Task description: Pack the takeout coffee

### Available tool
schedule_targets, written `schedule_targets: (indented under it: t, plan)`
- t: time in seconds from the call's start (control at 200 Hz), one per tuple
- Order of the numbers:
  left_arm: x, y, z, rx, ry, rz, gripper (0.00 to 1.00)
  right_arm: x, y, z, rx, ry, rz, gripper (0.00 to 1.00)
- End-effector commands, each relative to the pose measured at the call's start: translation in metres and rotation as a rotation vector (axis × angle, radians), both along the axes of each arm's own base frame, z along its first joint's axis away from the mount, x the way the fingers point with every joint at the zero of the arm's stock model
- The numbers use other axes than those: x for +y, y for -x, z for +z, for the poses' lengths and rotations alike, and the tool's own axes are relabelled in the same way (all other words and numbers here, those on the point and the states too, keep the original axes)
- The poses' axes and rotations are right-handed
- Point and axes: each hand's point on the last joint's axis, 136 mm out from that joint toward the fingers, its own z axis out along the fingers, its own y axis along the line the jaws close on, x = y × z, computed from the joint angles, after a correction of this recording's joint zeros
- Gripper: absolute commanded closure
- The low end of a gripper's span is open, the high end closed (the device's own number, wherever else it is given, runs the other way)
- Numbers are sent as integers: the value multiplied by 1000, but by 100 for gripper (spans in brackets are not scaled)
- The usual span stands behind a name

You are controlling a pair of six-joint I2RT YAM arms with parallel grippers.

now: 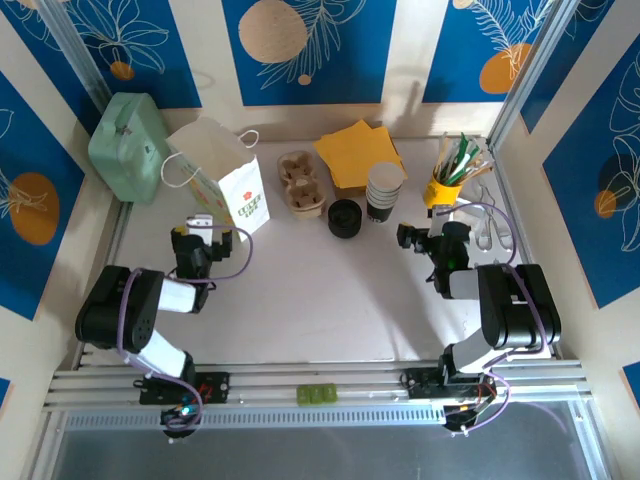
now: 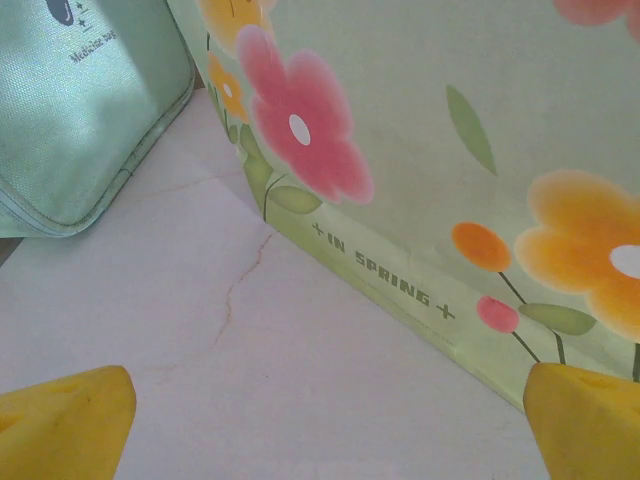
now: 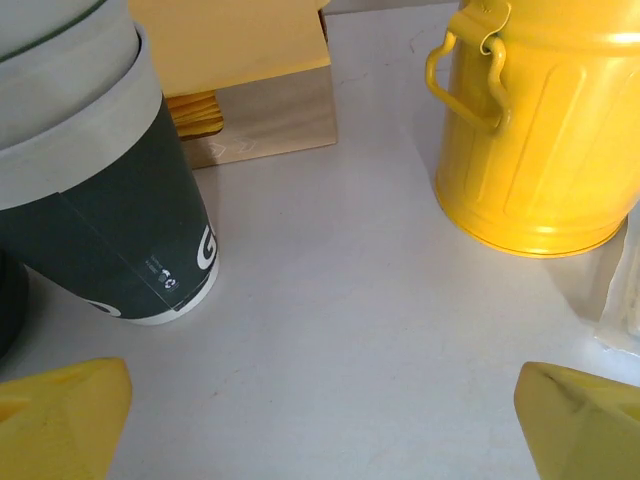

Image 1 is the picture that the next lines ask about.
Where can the stack of yellow napkins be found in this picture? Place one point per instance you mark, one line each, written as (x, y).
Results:
(355, 150)

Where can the mint green carry case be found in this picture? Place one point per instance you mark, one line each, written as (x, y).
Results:
(127, 145)

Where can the wooden stir stick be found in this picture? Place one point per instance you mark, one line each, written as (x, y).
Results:
(482, 169)
(443, 150)

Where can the clear plastic packet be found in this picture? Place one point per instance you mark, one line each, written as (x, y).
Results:
(470, 212)

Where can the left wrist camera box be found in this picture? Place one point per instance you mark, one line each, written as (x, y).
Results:
(200, 222)

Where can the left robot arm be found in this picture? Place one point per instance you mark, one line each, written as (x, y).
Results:
(105, 310)

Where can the stack of pulp cup carriers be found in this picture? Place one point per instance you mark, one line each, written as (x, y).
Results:
(300, 185)

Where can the white printed paper bag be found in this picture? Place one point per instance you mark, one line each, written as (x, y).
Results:
(245, 190)

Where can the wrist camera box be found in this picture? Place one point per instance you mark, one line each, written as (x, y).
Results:
(200, 222)
(441, 210)

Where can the stack of paper cups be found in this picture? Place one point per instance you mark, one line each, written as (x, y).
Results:
(385, 197)

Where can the black controller board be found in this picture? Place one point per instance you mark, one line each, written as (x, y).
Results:
(180, 417)
(462, 417)

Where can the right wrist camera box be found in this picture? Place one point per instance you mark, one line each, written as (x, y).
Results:
(441, 210)

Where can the aluminium frame post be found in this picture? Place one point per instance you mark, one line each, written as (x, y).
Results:
(530, 65)
(75, 50)

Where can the clear plastic tongs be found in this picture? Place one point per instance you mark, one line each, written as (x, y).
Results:
(487, 235)

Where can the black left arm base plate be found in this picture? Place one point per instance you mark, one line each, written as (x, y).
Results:
(220, 387)

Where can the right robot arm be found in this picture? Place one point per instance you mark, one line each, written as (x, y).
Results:
(510, 310)

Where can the yellow utensil holder cup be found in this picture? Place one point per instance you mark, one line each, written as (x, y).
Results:
(440, 192)

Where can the stack of black lids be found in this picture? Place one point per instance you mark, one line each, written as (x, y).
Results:
(345, 217)

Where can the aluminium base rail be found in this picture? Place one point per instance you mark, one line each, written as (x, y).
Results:
(360, 380)

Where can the green block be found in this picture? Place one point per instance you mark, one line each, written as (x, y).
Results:
(303, 394)
(316, 393)
(329, 393)

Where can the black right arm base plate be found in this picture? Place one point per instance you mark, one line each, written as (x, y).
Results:
(420, 385)

